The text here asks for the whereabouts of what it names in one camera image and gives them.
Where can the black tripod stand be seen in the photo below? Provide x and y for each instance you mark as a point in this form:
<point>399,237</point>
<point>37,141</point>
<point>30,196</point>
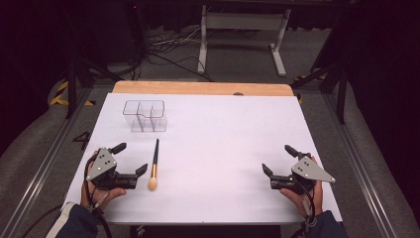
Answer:
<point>71,86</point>
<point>341,95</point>

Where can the wooden table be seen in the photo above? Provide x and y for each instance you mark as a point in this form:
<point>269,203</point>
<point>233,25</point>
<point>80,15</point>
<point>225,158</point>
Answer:
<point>198,88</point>

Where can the white table mat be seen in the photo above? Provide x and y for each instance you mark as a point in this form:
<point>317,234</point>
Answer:
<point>214,148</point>

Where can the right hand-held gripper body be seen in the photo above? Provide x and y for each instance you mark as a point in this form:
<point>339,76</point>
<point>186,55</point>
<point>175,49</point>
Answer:
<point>308,172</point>

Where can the clear plastic organizer box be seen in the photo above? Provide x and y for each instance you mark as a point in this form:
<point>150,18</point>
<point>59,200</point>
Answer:
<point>144,114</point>

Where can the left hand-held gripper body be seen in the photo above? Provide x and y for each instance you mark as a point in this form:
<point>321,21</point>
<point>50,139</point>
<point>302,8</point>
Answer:
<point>103,165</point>

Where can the person's left hand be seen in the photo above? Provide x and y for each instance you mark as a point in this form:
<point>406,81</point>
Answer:
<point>99,196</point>

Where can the metal floor rail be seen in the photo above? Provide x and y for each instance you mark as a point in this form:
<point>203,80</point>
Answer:
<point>49,158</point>
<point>360,165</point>

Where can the person's right hand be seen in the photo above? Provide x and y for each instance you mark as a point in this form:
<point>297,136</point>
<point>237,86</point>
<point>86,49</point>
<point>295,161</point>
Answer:
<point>298,200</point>

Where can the white metal desk frame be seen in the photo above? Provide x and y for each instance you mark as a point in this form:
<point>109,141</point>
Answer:
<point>244,21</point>

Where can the black gold makeup brush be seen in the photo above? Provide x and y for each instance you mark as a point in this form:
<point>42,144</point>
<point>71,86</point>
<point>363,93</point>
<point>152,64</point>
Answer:
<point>155,158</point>

